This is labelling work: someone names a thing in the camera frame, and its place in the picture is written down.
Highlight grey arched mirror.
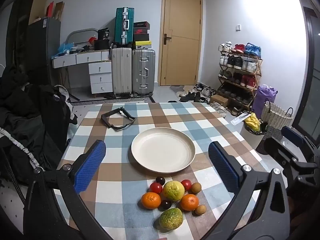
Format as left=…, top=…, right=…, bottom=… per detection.
left=66, top=28, right=98, bottom=47

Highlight silver suitcase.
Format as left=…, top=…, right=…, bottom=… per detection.
left=132, top=49, right=156, bottom=97

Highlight white desk with drawers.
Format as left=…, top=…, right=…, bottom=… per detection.
left=52, top=49, right=113, bottom=98

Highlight red flat box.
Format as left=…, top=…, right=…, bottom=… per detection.
left=45, top=2, right=55, bottom=18

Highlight purple bag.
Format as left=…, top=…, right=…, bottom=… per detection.
left=252, top=84, right=278, bottom=118

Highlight assorted shoes collection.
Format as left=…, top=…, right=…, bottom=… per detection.
left=218, top=41, right=262, bottom=105

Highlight yellow plastic bag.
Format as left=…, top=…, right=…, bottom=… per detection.
left=244, top=112, right=262, bottom=132

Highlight dark grey refrigerator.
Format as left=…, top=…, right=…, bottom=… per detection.
left=26, top=17, right=61, bottom=85

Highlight black printed paper bag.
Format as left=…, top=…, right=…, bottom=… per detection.
left=97, top=28, right=111, bottom=41

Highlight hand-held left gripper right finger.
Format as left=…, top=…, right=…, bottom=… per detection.
left=200, top=141, right=293, bottom=240

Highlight pile of dark shoes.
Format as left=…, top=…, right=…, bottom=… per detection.
left=175, top=82, right=213, bottom=103

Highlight black metal bracket frame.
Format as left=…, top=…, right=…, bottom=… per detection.
left=101, top=107, right=136, bottom=131

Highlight wooden door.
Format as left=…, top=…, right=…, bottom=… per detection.
left=159, top=0, right=203, bottom=87

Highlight blue plastic bag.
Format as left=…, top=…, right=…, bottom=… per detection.
left=58, top=43, right=74, bottom=54

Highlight small brown cardboard box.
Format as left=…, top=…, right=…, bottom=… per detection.
left=210, top=94, right=229, bottom=107

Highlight pile of black clothes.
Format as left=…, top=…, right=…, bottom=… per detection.
left=0, top=65, right=50, bottom=185

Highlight cream round plate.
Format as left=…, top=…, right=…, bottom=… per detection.
left=131, top=127, right=196, bottom=173

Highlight black and white jacket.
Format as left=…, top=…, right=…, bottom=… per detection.
left=40, top=84, right=78, bottom=153

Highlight black storage bag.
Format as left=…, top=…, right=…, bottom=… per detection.
left=94, top=39, right=111, bottom=51

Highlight white trash bin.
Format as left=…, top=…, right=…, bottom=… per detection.
left=239, top=121, right=267, bottom=151

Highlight white suitcase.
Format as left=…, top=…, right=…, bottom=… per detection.
left=111, top=47, right=133, bottom=98

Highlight orange mandarin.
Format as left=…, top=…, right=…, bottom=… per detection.
left=180, top=194, right=200, bottom=211
left=141, top=192, right=161, bottom=210

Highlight woven basket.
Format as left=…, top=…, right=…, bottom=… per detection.
left=261, top=101, right=294, bottom=138

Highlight tall black cabinet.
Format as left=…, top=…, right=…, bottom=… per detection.
left=6, top=0, right=38, bottom=70

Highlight yellow-green citrus fruit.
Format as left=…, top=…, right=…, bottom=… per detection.
left=163, top=180, right=185, bottom=202

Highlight red tomato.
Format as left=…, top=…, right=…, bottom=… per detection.
left=180, top=179, right=192, bottom=192
left=149, top=182, right=163, bottom=194

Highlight white sneakers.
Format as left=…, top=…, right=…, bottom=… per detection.
left=210, top=102, right=228, bottom=117

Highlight black framed glass door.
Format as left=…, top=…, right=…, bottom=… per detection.
left=291, top=0, right=320, bottom=140

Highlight teal suitcase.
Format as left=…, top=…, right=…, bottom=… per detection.
left=115, top=7, right=135, bottom=46

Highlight green mottled citrus fruit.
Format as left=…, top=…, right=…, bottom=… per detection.
left=159, top=207, right=184, bottom=231

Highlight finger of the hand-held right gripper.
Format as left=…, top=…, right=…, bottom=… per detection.
left=281, top=126, right=320, bottom=155
left=264, top=137, right=318, bottom=178

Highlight wooden shoe rack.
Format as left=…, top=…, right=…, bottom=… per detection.
left=217, top=51, right=263, bottom=112

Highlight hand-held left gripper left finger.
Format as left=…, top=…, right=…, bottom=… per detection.
left=22, top=140, right=110, bottom=240

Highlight tan cardboard box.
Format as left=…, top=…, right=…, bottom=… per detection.
left=28, top=0, right=49, bottom=25

